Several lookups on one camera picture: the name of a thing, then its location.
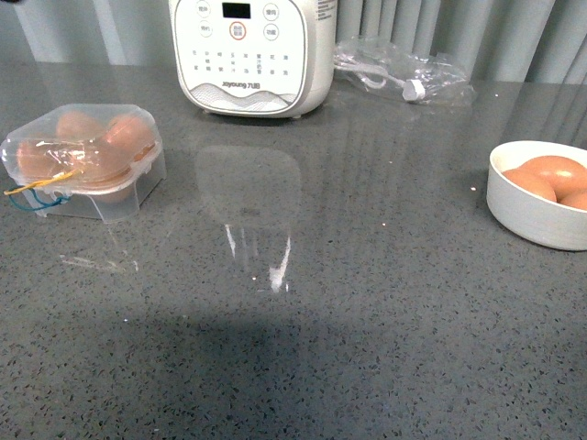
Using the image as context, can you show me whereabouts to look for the blue rubber band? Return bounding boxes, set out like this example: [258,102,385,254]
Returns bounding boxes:
[8,190,71,213]

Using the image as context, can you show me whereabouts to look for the white Joyoung soymilk maker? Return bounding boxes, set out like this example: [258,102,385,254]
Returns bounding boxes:
[169,0,338,118]

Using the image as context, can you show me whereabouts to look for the brown egg in bowl right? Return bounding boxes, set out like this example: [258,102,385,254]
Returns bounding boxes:
[559,189,587,211]

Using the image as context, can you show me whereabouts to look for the brown egg front left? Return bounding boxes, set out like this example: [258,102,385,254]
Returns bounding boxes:
[17,139,70,182]

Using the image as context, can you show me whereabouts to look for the brown egg in bowl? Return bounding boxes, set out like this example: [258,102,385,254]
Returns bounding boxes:
[503,168,557,203]
[559,189,587,211]
[520,155,586,201]

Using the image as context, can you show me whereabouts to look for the brown egg in bowl left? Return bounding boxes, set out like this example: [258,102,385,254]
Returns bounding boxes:
[503,168,557,203]

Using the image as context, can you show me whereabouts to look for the white round bowl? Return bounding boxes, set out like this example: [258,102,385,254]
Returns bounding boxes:
[486,140,586,251]

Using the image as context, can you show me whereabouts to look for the white power cord plug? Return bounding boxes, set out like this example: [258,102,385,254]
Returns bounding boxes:
[335,62,426,103]

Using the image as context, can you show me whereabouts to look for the brown egg back left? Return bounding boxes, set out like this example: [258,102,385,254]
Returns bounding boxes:
[56,110,104,140]

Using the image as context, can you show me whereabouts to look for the brown egg in bowl middle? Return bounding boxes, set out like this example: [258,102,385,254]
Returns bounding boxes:
[520,155,586,201]

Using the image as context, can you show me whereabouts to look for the clear plastic bag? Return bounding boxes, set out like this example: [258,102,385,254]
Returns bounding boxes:
[334,36,476,107]

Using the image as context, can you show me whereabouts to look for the clear plastic egg box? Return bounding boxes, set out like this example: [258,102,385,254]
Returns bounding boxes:
[1,104,166,224]

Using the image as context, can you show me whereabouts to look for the brown egg back right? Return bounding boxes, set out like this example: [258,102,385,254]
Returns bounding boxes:
[103,114,156,161]

